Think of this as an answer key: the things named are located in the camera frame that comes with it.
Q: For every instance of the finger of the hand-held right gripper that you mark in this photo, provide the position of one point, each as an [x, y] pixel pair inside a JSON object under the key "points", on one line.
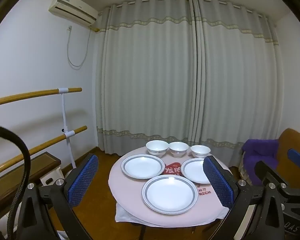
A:
{"points": [[265, 170], [298, 157]]}

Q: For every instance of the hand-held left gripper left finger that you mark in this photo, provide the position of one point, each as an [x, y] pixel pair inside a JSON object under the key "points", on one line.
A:
{"points": [[83, 177]]}

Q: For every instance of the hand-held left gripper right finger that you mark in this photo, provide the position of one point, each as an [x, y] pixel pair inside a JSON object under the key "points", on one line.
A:
{"points": [[218, 182]]}

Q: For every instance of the white plate with grey band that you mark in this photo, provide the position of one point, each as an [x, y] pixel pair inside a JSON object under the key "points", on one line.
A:
{"points": [[142, 166], [170, 195], [192, 170]]}

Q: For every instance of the small white bowl grey band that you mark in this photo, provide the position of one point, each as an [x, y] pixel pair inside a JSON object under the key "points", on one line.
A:
{"points": [[200, 150]]}

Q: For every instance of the white bowl with label sticker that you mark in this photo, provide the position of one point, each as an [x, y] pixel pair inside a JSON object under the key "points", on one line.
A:
{"points": [[178, 148]]}

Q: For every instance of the large white bowl grey band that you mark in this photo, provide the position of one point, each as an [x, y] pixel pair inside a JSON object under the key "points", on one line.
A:
{"points": [[157, 146]]}

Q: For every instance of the purple cloth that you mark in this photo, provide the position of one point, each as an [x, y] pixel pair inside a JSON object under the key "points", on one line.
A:
{"points": [[260, 155]]}

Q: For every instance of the brown chair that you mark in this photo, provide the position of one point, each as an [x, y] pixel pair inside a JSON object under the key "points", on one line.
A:
{"points": [[290, 140]]}

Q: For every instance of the pink printed tablecloth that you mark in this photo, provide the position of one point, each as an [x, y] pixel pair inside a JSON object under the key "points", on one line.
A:
{"points": [[130, 200]]}

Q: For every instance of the wooden bar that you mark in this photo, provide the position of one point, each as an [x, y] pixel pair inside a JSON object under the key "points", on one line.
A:
{"points": [[40, 150], [27, 97]]}

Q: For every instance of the white under cloth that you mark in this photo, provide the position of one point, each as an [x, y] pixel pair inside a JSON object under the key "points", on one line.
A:
{"points": [[122, 215]]}

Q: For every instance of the black table leg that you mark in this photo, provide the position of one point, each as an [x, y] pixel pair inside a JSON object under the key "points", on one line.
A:
{"points": [[141, 232]]}

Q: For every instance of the white air conditioner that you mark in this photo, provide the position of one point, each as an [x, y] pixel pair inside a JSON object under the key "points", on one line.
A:
{"points": [[72, 7]]}

